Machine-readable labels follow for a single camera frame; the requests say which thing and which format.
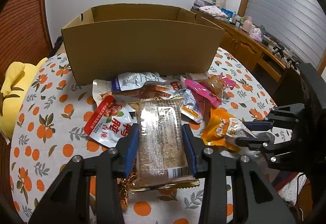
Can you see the wooden sideboard cabinet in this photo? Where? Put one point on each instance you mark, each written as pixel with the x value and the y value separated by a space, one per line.
pixel 269 70

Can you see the folded floral cloth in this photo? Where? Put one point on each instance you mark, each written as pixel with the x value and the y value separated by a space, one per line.
pixel 213 10

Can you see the gold foil snack wrapper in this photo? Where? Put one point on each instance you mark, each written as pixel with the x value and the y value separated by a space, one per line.
pixel 142 188

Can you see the pink snack packet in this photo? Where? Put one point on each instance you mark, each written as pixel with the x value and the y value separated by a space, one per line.
pixel 212 88

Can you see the white blue snack packet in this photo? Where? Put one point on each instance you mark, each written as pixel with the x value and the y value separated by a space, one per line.
pixel 131 80

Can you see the red white duck snack packet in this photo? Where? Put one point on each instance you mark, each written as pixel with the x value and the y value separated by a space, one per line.
pixel 111 121

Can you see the brown cardboard box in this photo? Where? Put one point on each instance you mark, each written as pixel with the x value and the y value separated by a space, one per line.
pixel 108 40

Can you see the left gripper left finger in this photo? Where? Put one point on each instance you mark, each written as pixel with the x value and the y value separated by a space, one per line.
pixel 127 152

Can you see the clear brown cracker packet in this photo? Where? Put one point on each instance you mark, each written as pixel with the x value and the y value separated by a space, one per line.
pixel 161 157

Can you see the orange print tablecloth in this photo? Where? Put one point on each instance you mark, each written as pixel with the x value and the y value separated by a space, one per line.
pixel 49 131

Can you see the white chicken claw packet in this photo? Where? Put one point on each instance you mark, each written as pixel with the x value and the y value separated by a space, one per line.
pixel 156 90

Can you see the pink tissue pack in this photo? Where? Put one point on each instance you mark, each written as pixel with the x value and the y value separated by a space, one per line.
pixel 255 33

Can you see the white orange small packet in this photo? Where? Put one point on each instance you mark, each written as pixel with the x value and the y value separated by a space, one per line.
pixel 193 106

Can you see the yellow plush toy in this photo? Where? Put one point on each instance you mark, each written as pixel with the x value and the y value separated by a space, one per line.
pixel 18 79

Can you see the pink bottle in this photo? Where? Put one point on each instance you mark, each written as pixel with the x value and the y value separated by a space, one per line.
pixel 247 24

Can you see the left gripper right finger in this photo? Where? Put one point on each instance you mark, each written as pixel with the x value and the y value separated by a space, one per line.
pixel 193 148

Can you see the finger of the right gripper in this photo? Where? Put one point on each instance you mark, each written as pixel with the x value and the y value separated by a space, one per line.
pixel 258 125
pixel 252 143

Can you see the orange chicken feet packet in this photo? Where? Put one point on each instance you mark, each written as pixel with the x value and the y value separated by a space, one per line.
pixel 223 129

